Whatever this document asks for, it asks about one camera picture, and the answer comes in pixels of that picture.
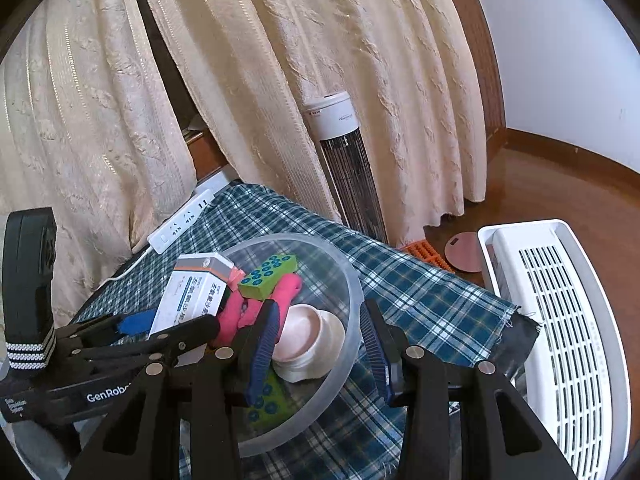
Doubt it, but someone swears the white power strip cable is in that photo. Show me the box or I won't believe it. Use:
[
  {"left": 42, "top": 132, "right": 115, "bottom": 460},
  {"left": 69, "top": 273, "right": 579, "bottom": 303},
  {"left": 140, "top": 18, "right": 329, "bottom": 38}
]
[{"left": 97, "top": 247, "right": 153, "bottom": 291}]

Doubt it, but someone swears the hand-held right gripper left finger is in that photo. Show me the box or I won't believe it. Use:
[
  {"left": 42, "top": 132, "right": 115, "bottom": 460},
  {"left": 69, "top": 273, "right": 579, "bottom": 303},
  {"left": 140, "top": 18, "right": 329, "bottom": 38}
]
[{"left": 65, "top": 299, "right": 281, "bottom": 480}]

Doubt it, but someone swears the white slatted appliance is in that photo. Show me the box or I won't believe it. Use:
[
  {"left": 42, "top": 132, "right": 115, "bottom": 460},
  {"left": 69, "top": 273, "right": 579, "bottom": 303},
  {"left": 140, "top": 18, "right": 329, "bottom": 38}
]
[{"left": 476, "top": 218, "right": 632, "bottom": 478}]

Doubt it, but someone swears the white plastic jar lid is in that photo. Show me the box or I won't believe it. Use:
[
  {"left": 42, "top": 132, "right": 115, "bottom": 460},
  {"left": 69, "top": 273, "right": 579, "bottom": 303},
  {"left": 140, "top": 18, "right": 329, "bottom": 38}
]
[{"left": 271, "top": 304, "right": 347, "bottom": 383}]

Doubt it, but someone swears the clear plastic bowl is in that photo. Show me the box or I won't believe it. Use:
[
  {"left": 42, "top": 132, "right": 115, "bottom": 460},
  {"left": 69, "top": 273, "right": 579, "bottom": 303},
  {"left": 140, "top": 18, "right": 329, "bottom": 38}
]
[{"left": 180, "top": 232, "right": 365, "bottom": 458}]

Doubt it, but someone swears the white tower heater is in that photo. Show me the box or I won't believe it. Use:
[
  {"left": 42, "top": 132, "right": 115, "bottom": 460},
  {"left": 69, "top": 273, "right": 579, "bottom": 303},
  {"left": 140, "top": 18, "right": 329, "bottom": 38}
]
[{"left": 303, "top": 89, "right": 388, "bottom": 248}]

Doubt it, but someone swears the white cardboard medicine box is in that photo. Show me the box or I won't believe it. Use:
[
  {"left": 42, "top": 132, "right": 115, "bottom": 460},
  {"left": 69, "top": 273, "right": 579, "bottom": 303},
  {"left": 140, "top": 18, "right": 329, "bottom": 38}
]
[{"left": 149, "top": 253, "right": 244, "bottom": 338}]

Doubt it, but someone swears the green block with blue dots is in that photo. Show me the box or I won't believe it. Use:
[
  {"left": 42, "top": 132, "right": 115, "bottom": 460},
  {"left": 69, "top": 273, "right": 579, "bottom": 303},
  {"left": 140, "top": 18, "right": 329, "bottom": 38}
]
[
  {"left": 237, "top": 254, "right": 299, "bottom": 301},
  {"left": 245, "top": 372, "right": 292, "bottom": 423}
]

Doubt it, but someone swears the blue plaid tablecloth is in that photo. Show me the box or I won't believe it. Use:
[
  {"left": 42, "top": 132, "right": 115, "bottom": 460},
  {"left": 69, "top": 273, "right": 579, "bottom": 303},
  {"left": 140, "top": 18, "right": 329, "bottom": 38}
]
[{"left": 75, "top": 180, "right": 543, "bottom": 480}]

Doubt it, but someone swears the pink foam hair curler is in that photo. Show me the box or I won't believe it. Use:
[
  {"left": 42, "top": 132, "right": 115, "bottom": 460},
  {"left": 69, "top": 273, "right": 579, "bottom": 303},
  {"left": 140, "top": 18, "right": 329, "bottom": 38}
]
[{"left": 210, "top": 274, "right": 303, "bottom": 348}]

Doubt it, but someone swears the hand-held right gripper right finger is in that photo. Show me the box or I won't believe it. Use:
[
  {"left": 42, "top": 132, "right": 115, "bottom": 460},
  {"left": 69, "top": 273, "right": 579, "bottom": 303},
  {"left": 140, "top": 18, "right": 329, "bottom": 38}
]
[{"left": 360, "top": 299, "right": 578, "bottom": 480}]

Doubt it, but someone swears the orange massage mat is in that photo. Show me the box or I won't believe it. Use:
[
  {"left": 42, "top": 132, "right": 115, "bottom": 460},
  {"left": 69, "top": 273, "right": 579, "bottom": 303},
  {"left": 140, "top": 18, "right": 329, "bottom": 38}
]
[{"left": 402, "top": 240, "right": 456, "bottom": 273}]

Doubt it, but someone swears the white power strip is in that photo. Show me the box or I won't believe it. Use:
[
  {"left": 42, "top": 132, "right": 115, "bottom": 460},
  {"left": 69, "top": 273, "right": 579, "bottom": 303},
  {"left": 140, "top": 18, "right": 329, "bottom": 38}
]
[{"left": 148, "top": 188, "right": 214, "bottom": 255}]

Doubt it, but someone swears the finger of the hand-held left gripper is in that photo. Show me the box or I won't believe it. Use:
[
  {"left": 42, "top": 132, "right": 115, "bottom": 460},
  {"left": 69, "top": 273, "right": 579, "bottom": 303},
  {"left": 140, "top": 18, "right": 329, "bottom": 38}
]
[
  {"left": 75, "top": 314, "right": 221, "bottom": 376},
  {"left": 52, "top": 310, "right": 158, "bottom": 348}
]

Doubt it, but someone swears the pink round scale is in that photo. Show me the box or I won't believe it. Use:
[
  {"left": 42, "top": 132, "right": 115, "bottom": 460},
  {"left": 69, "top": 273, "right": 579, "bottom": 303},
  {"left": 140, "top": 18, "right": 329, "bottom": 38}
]
[{"left": 444, "top": 232, "right": 483, "bottom": 273}]

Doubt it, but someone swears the wide cream patterned curtain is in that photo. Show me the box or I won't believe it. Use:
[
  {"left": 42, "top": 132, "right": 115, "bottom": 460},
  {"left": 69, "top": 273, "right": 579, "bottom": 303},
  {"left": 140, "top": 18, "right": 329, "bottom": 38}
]
[{"left": 0, "top": 0, "right": 198, "bottom": 328}]

